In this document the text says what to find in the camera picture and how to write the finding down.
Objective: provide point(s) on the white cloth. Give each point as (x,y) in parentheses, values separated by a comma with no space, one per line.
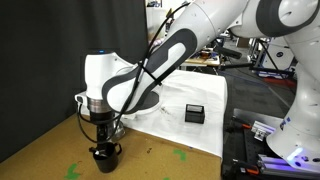
(167,119)

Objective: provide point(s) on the silver angle bracket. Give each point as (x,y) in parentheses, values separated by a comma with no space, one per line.
(261,130)

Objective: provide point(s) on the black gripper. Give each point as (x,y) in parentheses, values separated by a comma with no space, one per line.
(104,126)

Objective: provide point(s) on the aluminium rail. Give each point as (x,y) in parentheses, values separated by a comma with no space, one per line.
(278,166)

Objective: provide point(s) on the green tape mark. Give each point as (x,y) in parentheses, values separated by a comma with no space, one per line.
(71,174)
(180,153)

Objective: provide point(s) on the orange handled clamp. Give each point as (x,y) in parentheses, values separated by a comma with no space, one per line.
(236,122)

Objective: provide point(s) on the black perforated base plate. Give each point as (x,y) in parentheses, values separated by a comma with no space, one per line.
(243,164)

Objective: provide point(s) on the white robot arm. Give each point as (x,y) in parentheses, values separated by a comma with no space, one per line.
(123,87)

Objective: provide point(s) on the black curtain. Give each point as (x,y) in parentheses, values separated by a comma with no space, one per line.
(43,44)

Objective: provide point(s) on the black cup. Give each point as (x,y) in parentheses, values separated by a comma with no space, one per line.
(106,156)

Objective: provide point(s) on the black mesh box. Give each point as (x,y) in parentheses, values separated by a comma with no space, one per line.
(194,114)

